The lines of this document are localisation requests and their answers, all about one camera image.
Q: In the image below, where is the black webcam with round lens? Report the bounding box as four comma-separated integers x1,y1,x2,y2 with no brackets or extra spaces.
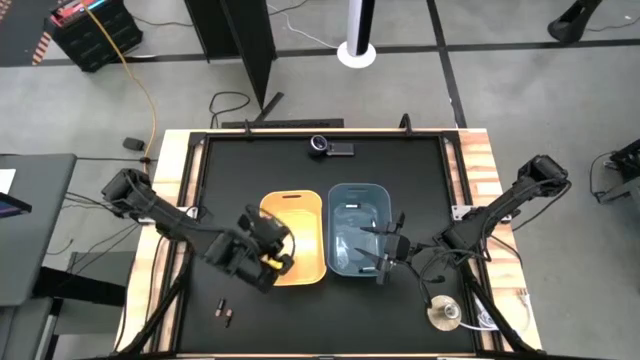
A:
308,134,356,159

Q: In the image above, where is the black storage crate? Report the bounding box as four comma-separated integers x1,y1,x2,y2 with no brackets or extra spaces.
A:
48,0,145,74

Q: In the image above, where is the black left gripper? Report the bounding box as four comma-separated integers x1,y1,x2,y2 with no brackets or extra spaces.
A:
238,203,297,276

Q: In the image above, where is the white round pole base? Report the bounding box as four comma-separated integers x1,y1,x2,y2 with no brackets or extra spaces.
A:
336,40,378,70

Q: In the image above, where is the black floor device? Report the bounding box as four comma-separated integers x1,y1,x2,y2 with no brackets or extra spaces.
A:
588,138,640,205

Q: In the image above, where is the round tan disc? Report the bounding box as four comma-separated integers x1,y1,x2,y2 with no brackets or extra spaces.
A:
425,294,464,333

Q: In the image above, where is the yellow floor cable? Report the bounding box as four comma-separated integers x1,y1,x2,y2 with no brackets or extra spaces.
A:
81,0,159,162

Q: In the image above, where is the blue plastic basket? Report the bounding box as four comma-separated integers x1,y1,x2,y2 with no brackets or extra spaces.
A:
327,182,393,278

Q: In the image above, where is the black divider panel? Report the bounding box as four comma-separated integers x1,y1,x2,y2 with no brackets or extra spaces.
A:
183,0,279,112

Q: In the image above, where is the black stand foot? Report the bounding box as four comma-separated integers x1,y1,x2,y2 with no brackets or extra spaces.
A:
546,0,605,45

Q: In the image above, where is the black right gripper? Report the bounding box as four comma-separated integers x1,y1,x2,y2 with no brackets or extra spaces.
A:
353,211,413,286

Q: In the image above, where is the black diagonal frame strut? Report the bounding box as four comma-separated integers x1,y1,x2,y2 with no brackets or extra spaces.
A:
460,269,540,357
114,248,195,357

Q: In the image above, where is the dark tablet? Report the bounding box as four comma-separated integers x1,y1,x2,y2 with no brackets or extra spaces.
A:
0,191,33,220

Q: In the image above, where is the black and white pole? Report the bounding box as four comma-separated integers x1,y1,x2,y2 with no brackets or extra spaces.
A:
345,0,377,57

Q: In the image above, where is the black floor cable loop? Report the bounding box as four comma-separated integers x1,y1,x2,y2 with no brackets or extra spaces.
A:
208,90,252,129

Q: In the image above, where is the grey side table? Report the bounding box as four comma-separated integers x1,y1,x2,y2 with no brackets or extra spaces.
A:
0,152,79,307

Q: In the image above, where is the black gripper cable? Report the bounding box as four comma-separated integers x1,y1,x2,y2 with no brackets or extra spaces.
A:
408,243,494,310

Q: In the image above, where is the thin white floor cable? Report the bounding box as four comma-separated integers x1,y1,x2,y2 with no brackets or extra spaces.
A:
266,2,342,51

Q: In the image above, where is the orange plastic basket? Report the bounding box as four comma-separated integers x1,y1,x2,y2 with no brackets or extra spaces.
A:
259,189,328,288

